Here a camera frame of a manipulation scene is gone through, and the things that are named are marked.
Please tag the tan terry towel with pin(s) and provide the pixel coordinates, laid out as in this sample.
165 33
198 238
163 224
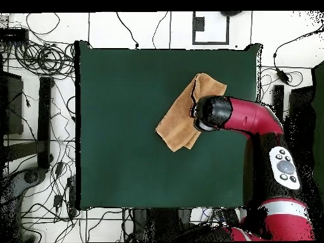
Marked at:
177 121

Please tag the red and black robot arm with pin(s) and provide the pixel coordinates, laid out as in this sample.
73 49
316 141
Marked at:
253 119

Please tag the dark green fabric item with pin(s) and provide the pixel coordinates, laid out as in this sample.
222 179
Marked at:
319 114

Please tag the flat black device box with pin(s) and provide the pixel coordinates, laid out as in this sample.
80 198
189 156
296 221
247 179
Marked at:
14 35

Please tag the black upright stand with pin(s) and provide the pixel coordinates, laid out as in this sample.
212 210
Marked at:
278 98
45 114

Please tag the dark green table cloth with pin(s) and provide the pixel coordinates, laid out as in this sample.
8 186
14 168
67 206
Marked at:
114 164

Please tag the black power adapter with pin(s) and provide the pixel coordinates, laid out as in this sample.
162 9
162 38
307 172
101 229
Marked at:
282 75
57 201

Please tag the person's foot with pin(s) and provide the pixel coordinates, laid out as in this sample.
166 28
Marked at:
230 13

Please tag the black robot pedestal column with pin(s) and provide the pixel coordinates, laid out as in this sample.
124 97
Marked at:
157 222

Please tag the dark pedestal leg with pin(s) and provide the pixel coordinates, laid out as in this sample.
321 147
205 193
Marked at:
30 177

